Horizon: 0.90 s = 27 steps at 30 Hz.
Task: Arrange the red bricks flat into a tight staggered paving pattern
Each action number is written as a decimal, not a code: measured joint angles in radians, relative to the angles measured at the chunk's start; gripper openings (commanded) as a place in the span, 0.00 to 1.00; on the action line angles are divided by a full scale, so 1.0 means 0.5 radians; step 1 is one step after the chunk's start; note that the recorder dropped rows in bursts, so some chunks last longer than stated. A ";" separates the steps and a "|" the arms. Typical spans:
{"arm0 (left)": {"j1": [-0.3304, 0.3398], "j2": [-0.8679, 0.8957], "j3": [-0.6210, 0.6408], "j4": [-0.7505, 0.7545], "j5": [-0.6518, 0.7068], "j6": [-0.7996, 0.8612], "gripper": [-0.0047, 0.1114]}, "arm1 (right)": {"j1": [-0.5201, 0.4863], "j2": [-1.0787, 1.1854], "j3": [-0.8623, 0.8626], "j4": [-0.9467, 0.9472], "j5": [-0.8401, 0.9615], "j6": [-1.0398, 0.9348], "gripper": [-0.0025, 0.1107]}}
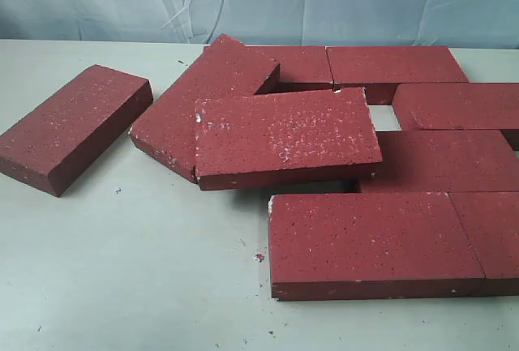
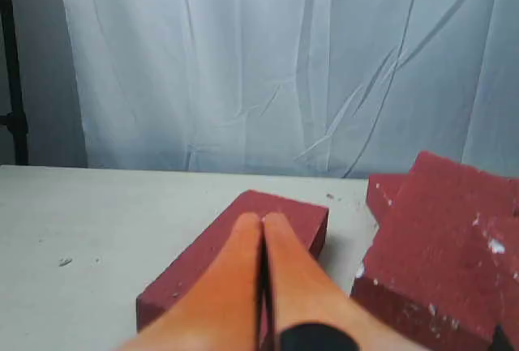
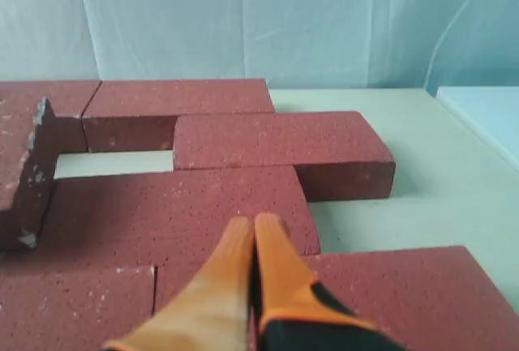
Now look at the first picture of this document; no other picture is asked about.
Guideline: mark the red brick diagonal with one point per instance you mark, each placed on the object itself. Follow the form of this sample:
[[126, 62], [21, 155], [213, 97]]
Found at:
[[226, 68]]

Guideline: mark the white backdrop cloth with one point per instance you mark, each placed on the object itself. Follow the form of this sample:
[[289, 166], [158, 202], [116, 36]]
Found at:
[[456, 23]]

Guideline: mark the red brick front large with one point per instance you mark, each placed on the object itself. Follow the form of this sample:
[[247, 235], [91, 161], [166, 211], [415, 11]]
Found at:
[[349, 246]]

